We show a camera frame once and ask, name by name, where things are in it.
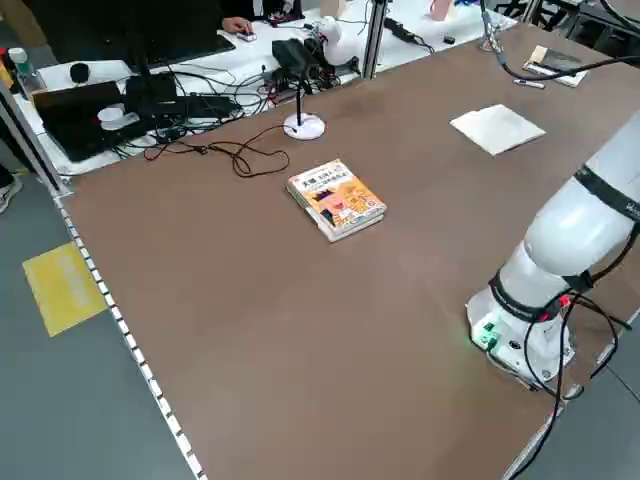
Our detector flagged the clear bottle with white cap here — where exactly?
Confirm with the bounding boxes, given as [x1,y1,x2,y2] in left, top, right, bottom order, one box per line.
[6,47,42,96]

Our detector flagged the pink cup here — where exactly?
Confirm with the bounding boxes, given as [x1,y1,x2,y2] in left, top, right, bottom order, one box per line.
[426,0,455,22]

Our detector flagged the white side desk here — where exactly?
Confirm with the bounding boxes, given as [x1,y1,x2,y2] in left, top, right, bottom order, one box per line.
[9,0,521,176]

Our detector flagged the white desk lamp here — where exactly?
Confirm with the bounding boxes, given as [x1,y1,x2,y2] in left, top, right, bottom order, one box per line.
[283,14,360,141]

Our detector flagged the black box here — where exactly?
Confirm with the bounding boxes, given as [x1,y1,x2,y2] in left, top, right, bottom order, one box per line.
[123,72,180,115]

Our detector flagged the yellow floor sticker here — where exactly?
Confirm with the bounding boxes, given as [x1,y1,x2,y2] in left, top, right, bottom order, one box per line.
[21,242,109,339]

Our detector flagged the long black arm cable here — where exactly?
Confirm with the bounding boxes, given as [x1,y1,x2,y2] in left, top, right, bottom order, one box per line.
[478,0,640,480]

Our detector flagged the orange illustrated cover book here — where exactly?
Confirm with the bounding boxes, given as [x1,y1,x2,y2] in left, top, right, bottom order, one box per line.
[285,158,388,236]

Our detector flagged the black keyboard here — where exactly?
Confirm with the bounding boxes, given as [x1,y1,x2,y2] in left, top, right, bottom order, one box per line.
[144,30,237,69]

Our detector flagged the black lamp cable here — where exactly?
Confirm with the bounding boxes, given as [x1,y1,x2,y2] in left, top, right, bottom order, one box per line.
[143,124,291,179]

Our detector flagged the black arm base cable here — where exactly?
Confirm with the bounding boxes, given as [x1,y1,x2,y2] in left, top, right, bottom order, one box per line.
[562,292,632,384]

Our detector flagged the dark hands cover book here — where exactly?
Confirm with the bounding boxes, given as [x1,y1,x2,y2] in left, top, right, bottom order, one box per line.
[527,44,584,76]

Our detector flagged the person's foot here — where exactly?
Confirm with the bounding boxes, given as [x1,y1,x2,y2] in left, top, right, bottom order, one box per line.
[0,171,24,216]

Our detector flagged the white blue print book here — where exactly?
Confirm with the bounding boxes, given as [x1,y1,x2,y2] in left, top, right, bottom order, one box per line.
[522,58,591,88]

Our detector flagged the white tape roll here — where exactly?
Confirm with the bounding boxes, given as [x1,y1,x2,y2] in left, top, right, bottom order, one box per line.
[96,106,127,132]

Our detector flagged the aluminium frame post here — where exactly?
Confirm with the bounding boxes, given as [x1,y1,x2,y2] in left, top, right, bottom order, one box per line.
[0,82,76,196]
[362,0,390,81]

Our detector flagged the black ribbed power supply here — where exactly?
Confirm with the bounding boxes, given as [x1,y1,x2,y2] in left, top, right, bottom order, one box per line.
[271,38,324,84]

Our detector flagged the black monitor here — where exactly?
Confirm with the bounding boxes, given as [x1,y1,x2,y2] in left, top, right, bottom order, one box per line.
[29,0,224,66]

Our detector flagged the clear plastic pen cup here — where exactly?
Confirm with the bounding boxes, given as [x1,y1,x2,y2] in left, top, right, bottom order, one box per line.
[477,14,504,54]

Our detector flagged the white notebook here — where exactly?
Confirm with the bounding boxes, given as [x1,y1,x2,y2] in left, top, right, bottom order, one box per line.
[448,103,548,158]

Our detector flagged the dark laptop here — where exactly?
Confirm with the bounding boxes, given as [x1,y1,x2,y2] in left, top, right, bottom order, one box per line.
[32,79,149,164]

